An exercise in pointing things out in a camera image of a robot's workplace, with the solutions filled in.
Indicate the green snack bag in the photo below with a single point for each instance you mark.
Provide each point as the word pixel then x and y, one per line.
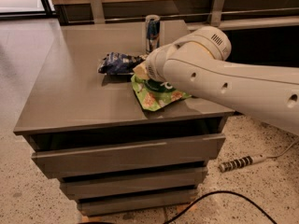
pixel 153 95

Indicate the left metal bracket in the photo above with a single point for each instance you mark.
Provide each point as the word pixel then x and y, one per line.
pixel 98 11

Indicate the metal bracket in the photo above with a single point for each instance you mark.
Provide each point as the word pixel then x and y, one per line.
pixel 98 11
pixel 214 17

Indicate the wooden counter rail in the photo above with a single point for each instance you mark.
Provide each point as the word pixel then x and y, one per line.
pixel 79 11

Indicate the bottom grey drawer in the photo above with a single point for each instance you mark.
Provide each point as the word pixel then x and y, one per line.
pixel 137 202

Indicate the white power strip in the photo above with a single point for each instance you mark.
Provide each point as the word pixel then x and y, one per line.
pixel 250 160

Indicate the grey drawer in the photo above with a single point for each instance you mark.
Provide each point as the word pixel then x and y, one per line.
pixel 123 157
pixel 124 184
pixel 137 202

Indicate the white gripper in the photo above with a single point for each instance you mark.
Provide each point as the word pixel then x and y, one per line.
pixel 153 66

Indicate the grey drawer cabinet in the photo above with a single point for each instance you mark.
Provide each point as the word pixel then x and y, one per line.
pixel 73 106

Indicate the redbull can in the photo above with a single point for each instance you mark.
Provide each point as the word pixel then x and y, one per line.
pixel 152 33

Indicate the middle grey drawer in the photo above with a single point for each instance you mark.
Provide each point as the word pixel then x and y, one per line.
pixel 124 184

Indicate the blue chip bag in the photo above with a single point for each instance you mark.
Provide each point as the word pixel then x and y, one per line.
pixel 116 63

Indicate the top grey drawer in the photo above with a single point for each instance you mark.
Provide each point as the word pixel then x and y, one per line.
pixel 123 157

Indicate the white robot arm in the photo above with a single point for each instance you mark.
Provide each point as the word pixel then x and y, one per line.
pixel 197 64

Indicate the right metal bracket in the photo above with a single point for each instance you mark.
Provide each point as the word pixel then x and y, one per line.
pixel 214 17

